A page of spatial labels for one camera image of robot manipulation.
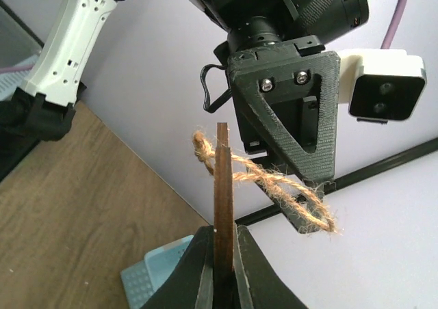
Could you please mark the brown heart ornament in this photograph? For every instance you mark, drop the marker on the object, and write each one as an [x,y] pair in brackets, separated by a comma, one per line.
[244,176]

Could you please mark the black frame post right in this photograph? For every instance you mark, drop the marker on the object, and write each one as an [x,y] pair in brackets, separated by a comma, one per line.
[347,180]

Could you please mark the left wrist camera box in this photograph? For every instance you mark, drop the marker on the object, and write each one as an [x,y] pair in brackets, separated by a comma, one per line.
[380,85]

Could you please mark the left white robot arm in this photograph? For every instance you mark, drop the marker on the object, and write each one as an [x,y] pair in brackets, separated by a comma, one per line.
[143,82]

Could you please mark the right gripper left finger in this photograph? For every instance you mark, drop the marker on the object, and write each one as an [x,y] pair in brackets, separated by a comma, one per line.
[190,285]

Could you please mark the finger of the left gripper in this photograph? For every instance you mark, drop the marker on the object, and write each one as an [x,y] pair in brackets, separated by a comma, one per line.
[289,156]
[302,205]

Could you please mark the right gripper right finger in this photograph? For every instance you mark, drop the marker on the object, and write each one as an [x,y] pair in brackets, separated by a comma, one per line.
[256,283]

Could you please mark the blue plastic basket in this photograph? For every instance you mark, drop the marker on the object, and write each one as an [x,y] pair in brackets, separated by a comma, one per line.
[141,280]

